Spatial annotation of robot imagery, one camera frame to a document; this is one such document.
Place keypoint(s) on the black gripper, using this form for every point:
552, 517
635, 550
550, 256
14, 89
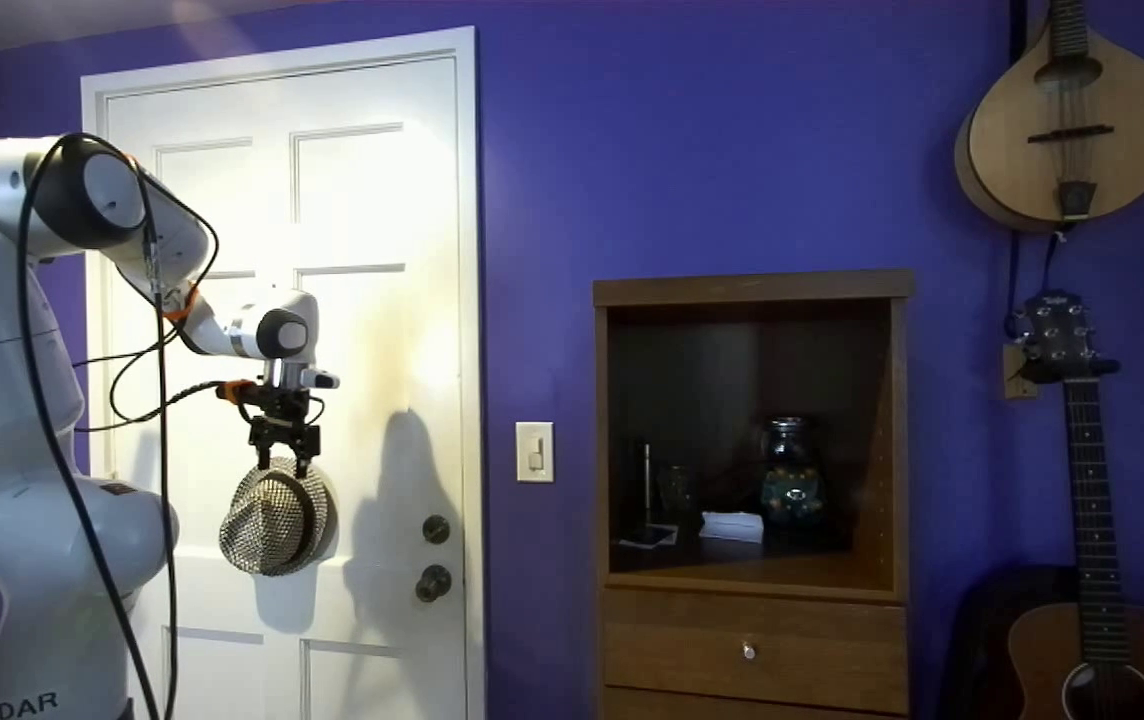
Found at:
276, 416

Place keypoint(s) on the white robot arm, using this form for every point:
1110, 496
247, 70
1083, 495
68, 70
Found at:
79, 550

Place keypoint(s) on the dark round door knob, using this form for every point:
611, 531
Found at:
432, 582

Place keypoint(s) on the white panelled door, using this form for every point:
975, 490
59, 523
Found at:
344, 175

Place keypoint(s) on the chest drawer with knob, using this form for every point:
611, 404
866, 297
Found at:
816, 653

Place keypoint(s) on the brown wooden chest of drawers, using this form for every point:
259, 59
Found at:
686, 387

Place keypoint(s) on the dark deadbolt lock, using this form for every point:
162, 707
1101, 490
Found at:
439, 531

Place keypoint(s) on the dark ceramic vase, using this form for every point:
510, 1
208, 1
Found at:
790, 495

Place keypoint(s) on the acoustic guitar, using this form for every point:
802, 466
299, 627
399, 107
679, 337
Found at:
1054, 642

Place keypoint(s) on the white light switch plate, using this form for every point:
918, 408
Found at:
534, 454

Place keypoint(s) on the wooden mandolin on wall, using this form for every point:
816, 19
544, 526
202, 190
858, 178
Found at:
1062, 134

